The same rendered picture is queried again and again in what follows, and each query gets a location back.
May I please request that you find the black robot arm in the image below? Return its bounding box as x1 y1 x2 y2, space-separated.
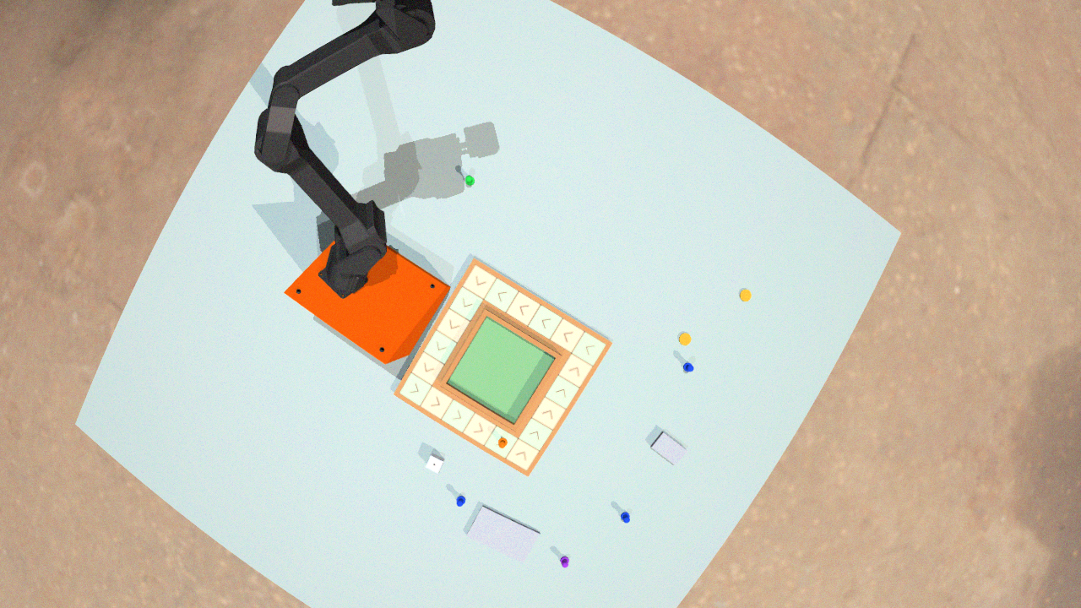
254 0 436 299

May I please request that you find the white die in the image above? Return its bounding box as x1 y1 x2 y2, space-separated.
426 453 444 473

